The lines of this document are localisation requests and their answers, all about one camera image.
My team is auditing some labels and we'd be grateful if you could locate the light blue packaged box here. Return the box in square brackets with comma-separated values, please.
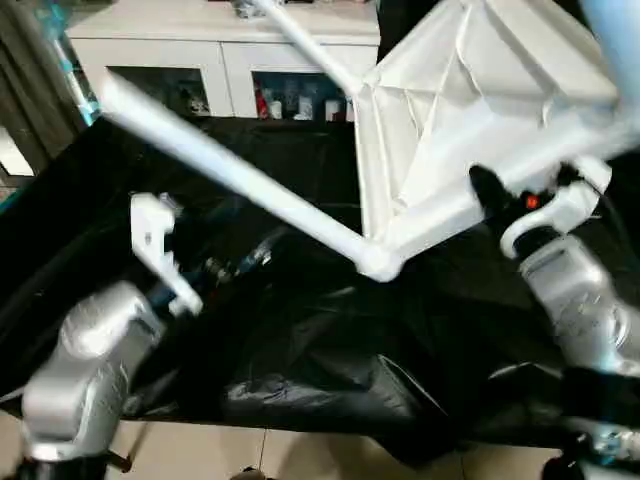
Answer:
[48, 29, 105, 127]

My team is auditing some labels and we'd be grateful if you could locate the white red mug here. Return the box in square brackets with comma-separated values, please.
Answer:
[324, 98, 350, 122]

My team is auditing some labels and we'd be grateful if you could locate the white plastic table top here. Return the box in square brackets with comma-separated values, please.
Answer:
[351, 0, 622, 257]

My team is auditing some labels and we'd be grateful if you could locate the white plastic table leg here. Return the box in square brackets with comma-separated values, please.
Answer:
[98, 71, 405, 285]
[493, 111, 640, 195]
[578, 0, 640, 110]
[253, 0, 370, 97]

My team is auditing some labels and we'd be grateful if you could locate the white glass-door cabinet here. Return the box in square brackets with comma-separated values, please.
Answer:
[66, 0, 382, 122]

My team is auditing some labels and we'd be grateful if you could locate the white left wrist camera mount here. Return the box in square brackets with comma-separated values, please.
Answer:
[128, 191, 205, 317]

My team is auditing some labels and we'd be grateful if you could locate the grey curtain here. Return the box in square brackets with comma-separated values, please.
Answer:
[0, 0, 87, 177]

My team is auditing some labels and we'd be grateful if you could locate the black fabric bag yellow label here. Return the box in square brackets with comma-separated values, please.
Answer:
[374, 0, 451, 67]

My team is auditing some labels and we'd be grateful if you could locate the black work mat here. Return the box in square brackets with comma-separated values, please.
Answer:
[0, 113, 640, 452]

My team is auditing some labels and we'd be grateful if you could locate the blue white ceramic ornament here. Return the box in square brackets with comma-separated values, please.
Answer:
[231, 0, 267, 20]

